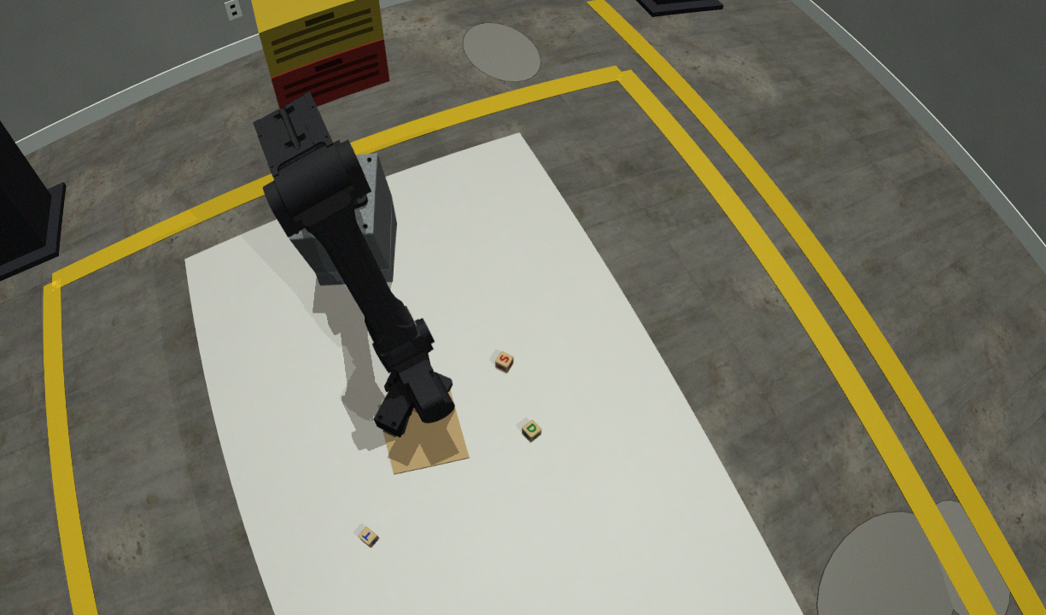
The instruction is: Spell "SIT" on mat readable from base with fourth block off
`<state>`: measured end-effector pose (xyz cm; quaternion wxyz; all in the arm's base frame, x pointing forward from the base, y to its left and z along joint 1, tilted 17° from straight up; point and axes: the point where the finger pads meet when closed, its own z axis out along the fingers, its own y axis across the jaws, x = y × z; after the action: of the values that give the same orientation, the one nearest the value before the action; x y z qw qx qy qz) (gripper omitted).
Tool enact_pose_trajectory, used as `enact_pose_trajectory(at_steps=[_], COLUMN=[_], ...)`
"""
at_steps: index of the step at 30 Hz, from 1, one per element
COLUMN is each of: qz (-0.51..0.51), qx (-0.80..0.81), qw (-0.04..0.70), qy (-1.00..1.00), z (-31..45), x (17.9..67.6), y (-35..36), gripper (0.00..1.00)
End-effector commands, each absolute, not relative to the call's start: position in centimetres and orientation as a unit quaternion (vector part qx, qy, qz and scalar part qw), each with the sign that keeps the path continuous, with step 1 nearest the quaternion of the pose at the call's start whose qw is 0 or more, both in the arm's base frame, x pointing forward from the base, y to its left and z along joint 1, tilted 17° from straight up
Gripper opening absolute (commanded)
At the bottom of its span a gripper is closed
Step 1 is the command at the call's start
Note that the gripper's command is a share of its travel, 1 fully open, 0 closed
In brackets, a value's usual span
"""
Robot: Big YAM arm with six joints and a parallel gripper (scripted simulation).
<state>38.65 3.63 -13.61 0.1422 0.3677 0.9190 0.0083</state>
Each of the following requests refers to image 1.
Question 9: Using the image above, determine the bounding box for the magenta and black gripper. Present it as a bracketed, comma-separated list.
[384, 373, 453, 392]

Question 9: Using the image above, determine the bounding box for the tan flat mat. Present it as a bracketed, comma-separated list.
[384, 408, 470, 474]

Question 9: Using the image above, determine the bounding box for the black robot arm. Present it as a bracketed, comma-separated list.
[254, 91, 455, 437]

